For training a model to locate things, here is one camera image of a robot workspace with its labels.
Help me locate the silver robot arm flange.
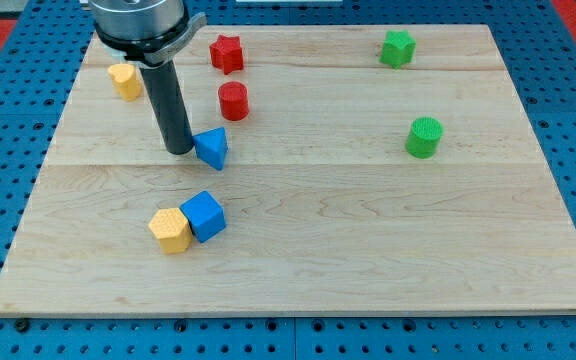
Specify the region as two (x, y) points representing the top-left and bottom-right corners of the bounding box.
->
(88, 0), (207, 68)

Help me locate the yellow hexagon block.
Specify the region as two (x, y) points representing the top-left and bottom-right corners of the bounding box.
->
(148, 208), (193, 254)

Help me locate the wooden board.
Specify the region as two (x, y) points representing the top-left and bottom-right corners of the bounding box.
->
(0, 25), (576, 319)

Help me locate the blue triangle block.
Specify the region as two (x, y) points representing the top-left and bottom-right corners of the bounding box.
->
(193, 127), (228, 171)

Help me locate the blue cube block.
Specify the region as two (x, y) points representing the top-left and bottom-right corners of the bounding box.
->
(179, 191), (226, 243)

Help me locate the red cylinder block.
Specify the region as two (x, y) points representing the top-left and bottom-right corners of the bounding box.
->
(218, 81), (249, 121)

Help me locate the green cylinder block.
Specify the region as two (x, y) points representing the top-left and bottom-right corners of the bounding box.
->
(405, 117), (443, 159)

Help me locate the red star block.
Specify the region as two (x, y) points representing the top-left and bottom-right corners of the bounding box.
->
(209, 34), (244, 75)

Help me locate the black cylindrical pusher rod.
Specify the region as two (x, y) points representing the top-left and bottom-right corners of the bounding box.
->
(140, 61), (194, 155)

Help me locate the green star block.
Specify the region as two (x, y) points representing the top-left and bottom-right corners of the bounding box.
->
(380, 30), (416, 69)

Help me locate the yellow heart block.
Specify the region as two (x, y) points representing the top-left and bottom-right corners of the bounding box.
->
(107, 63), (142, 102)

